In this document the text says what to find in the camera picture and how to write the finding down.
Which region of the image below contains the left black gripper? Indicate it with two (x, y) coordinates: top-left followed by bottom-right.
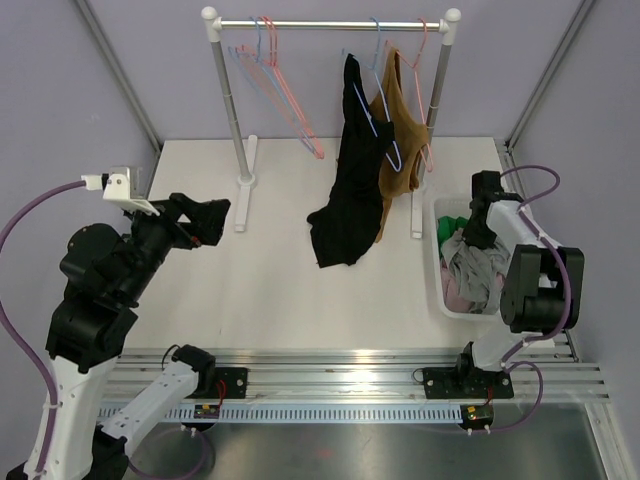
(120, 191), (231, 303)

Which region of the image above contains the green tank top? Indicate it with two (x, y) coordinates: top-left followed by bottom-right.
(436, 216), (468, 255)

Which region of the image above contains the grey tank top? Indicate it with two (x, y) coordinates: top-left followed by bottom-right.
(441, 230), (510, 314)

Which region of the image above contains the pink tank top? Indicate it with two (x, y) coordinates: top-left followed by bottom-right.
(440, 268), (472, 314)

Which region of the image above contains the light blue hanger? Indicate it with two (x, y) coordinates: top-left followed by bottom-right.
(227, 17), (281, 112)

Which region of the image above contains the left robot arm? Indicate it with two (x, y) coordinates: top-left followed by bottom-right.
(7, 193), (231, 479)

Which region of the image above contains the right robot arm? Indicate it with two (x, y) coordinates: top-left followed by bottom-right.
(422, 170), (585, 401)

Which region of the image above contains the black tank top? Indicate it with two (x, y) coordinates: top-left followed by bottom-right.
(307, 54), (395, 268)

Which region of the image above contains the brown tank top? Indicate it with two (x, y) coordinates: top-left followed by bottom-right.
(369, 49), (429, 243)

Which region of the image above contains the pink hanger with brown top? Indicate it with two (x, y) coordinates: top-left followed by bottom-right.
(385, 17), (434, 173)

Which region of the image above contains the blue hanger with black top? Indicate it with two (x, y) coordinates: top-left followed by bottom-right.
(341, 17), (403, 174)

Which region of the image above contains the white plastic basket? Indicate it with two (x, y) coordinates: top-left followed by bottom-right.
(423, 194), (500, 323)

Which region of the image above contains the white and metal clothes rack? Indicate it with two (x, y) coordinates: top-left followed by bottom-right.
(201, 7), (461, 233)

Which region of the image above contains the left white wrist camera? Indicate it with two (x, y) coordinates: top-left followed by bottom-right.
(81, 166), (160, 216)

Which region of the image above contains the white slotted cable duct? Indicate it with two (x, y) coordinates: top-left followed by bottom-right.
(162, 402), (462, 424)

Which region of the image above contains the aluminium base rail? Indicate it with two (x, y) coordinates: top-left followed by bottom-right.
(67, 349), (611, 404)

